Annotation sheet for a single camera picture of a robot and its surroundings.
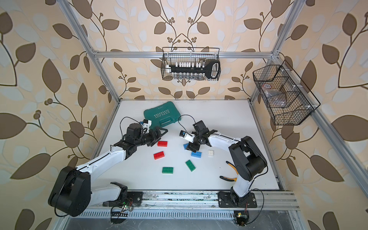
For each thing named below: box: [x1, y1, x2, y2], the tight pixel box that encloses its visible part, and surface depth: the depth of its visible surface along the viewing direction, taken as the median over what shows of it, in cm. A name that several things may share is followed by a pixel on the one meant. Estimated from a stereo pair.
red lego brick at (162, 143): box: [157, 140, 169, 148], surface depth 95 cm
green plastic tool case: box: [143, 101, 182, 129], surface depth 108 cm
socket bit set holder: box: [165, 59, 221, 80], surface depth 86 cm
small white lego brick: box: [207, 149, 215, 156], surface depth 91 cm
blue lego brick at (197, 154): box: [190, 151, 203, 159], surface depth 91 cm
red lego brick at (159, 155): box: [153, 150, 165, 161], surface depth 91 cm
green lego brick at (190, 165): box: [185, 159, 196, 173], surface depth 87 cm
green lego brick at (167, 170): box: [161, 166, 174, 174], surface depth 85 cm
